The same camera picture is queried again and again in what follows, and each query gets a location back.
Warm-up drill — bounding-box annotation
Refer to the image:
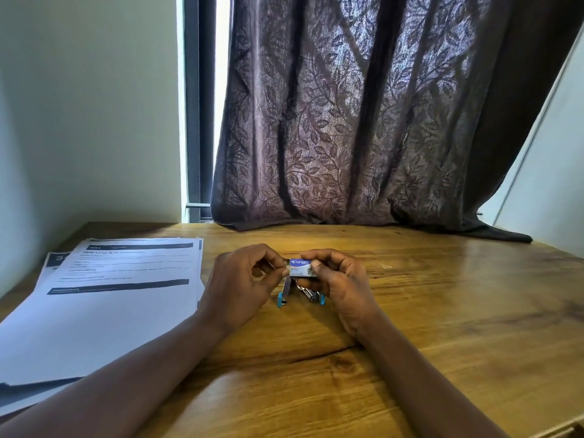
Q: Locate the blue metal stapler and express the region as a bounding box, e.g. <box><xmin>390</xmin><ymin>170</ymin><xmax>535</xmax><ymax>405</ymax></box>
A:
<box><xmin>276</xmin><ymin>276</ymin><xmax>327</xmax><ymax>309</ymax></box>

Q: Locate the small blue white staple box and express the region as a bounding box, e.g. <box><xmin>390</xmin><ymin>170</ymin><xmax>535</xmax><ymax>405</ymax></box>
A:
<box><xmin>288</xmin><ymin>258</ymin><xmax>314</xmax><ymax>279</ymax></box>

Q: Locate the white door panel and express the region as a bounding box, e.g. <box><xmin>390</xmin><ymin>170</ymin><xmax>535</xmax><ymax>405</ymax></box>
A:
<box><xmin>477</xmin><ymin>23</ymin><xmax>584</xmax><ymax>259</ymax></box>

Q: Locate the dark window frame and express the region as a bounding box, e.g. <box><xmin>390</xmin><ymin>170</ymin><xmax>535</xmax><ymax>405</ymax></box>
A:
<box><xmin>183</xmin><ymin>0</ymin><xmax>218</xmax><ymax>223</ymax></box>

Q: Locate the person's right forearm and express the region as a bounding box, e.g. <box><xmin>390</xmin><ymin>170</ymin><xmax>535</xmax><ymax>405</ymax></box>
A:
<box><xmin>360</xmin><ymin>314</ymin><xmax>512</xmax><ymax>438</ymax></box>

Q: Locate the person's left hand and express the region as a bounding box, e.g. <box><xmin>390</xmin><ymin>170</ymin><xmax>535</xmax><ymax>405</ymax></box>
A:
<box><xmin>197</xmin><ymin>243</ymin><xmax>288</xmax><ymax>335</ymax></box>

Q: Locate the dark purple leaf-pattern curtain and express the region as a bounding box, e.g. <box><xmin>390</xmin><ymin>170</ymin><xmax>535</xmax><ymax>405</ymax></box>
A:
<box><xmin>210</xmin><ymin>0</ymin><xmax>584</xmax><ymax>244</ymax></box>

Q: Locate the person's right hand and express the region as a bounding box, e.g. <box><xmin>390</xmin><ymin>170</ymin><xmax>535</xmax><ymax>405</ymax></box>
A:
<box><xmin>296</xmin><ymin>249</ymin><xmax>385</xmax><ymax>346</ymax></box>

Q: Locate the stack of printed white papers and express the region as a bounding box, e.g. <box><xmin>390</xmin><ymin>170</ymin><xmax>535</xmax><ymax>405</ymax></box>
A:
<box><xmin>0</xmin><ymin>237</ymin><xmax>205</xmax><ymax>418</ymax></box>

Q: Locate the person's left forearm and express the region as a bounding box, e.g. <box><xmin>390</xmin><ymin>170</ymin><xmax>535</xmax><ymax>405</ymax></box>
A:
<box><xmin>0</xmin><ymin>312</ymin><xmax>227</xmax><ymax>438</ymax></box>

